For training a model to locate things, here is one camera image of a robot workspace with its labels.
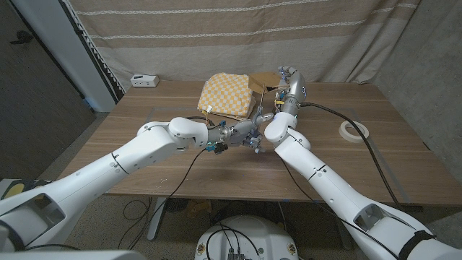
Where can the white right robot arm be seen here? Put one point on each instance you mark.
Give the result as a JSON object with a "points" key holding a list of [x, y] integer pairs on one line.
{"points": [[335, 187]]}

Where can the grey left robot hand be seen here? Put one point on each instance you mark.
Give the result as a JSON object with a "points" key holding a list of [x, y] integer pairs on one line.
{"points": [[242, 131]]}

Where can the yellow black foot pedal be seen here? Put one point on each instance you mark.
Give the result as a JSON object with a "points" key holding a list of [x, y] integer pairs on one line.
{"points": [[14, 188], [38, 183]]}

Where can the black curtain edge strip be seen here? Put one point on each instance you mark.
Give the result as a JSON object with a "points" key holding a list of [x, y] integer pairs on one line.
{"points": [[93, 57]]}

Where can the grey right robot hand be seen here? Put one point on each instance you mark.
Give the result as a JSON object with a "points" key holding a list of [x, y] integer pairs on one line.
{"points": [[294, 90]]}

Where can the yellow white checkered towel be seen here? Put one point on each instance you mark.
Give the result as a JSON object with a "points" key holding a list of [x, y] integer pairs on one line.
{"points": [[227, 94]]}

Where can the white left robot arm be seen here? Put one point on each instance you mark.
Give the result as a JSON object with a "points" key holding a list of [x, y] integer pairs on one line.
{"points": [[101, 180]]}

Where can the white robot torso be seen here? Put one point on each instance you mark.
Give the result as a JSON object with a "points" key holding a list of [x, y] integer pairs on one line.
{"points": [[249, 231]]}

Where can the white tape roll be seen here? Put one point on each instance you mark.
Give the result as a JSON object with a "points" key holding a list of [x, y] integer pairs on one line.
{"points": [[346, 135]]}

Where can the beige striped curtain backdrop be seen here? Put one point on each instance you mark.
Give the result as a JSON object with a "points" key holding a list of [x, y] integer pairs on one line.
{"points": [[252, 54]]}

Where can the white power strip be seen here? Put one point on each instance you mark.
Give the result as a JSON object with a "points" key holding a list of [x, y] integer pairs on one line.
{"points": [[144, 81]]}

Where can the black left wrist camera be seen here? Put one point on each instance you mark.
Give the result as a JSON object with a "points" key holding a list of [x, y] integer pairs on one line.
{"points": [[219, 148]]}

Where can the dark grey door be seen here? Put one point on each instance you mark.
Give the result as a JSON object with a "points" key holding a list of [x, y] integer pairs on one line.
{"points": [[36, 108]]}

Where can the brown paper bag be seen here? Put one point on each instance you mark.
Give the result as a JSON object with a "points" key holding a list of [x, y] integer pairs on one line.
{"points": [[265, 80]]}

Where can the grey tape line marking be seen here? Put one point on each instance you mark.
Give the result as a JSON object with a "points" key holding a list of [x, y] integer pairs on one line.
{"points": [[151, 112]]}

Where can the tan crumpled paper piece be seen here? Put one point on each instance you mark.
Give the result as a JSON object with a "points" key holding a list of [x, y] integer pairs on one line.
{"points": [[198, 209]]}

